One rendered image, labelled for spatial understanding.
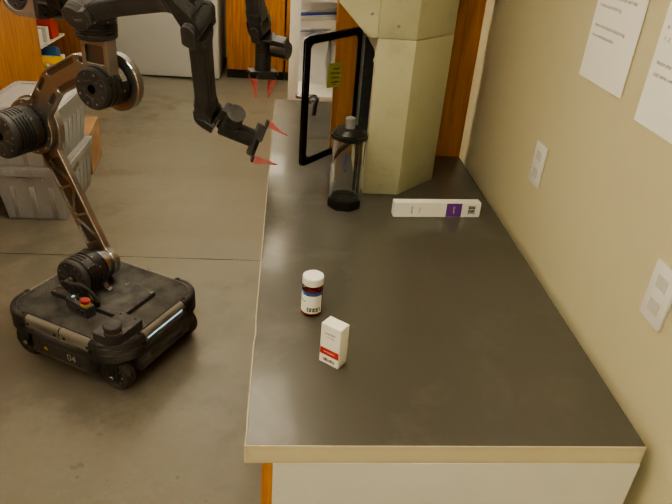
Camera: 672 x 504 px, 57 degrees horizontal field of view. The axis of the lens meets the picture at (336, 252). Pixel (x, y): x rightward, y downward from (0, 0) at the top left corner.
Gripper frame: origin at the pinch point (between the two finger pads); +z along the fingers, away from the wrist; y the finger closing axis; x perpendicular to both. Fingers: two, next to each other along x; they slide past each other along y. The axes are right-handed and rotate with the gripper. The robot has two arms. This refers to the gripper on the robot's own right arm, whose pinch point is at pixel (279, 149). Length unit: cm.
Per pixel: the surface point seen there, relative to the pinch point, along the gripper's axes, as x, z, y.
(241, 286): 105, 25, -76
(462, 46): 10, 47, 55
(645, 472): -113, 66, -24
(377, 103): -18.0, 18.7, 23.9
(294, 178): 2.1, 8.3, -7.1
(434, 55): -17, 29, 43
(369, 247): -44, 25, -13
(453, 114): 16, 56, 34
